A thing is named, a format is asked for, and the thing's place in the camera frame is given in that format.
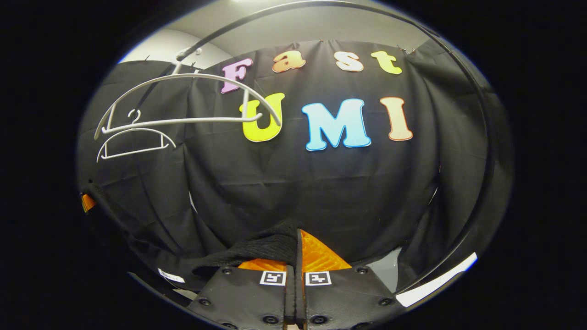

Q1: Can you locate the black knit cardigan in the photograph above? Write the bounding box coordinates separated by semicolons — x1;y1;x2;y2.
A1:
85;181;301;294

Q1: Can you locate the black metal clothes rack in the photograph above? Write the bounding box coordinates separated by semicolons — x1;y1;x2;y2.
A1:
176;0;498;295

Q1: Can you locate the black backdrop cloth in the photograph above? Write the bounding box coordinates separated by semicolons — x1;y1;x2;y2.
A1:
76;39;514;294

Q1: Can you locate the white plastic clothes hanger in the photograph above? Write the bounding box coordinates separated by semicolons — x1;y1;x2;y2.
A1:
96;109;177;164
94;46;282;141

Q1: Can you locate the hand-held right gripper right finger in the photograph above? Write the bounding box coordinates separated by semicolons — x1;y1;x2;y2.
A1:
297;228;407;330

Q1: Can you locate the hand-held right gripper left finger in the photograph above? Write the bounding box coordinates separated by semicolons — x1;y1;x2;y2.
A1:
187;257;299;330

